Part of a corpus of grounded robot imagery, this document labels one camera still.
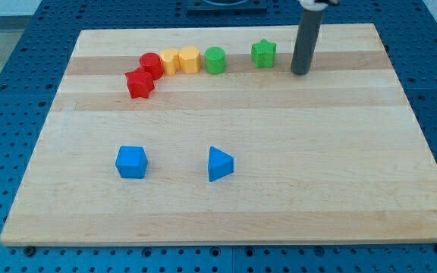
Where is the yellow hexagon block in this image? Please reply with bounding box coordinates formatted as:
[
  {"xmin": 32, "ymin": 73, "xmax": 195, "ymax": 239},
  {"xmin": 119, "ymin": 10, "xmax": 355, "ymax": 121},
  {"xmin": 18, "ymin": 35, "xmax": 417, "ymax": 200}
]
[{"xmin": 178, "ymin": 46, "xmax": 201, "ymax": 74}]

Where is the red star block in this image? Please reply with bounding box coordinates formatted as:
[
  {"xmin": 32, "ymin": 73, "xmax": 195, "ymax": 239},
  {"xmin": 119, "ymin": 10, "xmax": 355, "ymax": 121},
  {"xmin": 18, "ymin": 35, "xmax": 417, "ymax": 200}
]
[{"xmin": 124, "ymin": 67, "xmax": 155, "ymax": 99}]

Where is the light wooden board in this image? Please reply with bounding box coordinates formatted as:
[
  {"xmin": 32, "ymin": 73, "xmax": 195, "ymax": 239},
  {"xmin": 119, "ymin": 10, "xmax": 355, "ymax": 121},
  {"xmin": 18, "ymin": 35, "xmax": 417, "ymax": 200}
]
[{"xmin": 0, "ymin": 24, "xmax": 437, "ymax": 246}]

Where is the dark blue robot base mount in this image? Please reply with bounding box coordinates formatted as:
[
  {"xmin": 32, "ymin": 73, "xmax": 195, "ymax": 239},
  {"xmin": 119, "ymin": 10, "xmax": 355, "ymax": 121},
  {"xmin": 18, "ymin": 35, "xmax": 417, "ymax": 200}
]
[{"xmin": 185, "ymin": 0, "xmax": 268, "ymax": 14}]

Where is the green star block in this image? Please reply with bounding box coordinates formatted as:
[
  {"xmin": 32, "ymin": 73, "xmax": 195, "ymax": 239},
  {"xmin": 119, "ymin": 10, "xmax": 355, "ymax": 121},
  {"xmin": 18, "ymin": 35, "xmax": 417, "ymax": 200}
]
[{"xmin": 251, "ymin": 39, "xmax": 277, "ymax": 68}]

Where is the green cylinder block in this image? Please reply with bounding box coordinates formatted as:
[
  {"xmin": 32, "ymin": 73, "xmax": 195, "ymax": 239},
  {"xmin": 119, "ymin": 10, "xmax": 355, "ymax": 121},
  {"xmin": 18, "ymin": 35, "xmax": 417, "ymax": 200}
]
[{"xmin": 205, "ymin": 47, "xmax": 225, "ymax": 74}]

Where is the yellow heart block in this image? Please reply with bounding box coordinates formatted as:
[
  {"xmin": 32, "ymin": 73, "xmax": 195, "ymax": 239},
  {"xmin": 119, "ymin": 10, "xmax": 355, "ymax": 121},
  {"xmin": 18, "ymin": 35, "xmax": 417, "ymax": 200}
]
[{"xmin": 159, "ymin": 48, "xmax": 180, "ymax": 76}]

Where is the red cylinder block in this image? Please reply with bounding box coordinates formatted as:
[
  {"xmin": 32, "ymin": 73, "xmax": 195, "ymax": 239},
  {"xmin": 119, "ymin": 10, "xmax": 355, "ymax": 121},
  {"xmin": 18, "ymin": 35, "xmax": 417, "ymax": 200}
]
[{"xmin": 139, "ymin": 52, "xmax": 164, "ymax": 80}]

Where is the blue cube block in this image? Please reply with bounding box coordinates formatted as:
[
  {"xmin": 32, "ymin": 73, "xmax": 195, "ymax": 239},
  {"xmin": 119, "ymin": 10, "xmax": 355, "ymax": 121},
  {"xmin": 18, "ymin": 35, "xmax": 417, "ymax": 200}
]
[{"xmin": 115, "ymin": 146, "xmax": 148, "ymax": 179}]

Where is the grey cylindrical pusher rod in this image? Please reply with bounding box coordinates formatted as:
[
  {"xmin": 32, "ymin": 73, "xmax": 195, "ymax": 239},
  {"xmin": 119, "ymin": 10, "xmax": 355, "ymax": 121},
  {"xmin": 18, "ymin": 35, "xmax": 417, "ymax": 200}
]
[{"xmin": 291, "ymin": 8, "xmax": 324, "ymax": 75}]

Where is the white robot wrist flange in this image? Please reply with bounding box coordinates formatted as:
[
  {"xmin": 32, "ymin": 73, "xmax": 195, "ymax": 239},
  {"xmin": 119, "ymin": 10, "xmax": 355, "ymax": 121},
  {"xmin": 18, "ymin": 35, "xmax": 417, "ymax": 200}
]
[{"xmin": 298, "ymin": 0, "xmax": 339, "ymax": 11}]

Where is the blue triangle block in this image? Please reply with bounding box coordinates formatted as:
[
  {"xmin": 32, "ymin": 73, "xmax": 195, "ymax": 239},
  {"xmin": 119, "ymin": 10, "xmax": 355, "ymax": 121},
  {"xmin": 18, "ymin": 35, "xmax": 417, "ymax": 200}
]
[{"xmin": 207, "ymin": 146, "xmax": 234, "ymax": 182}]

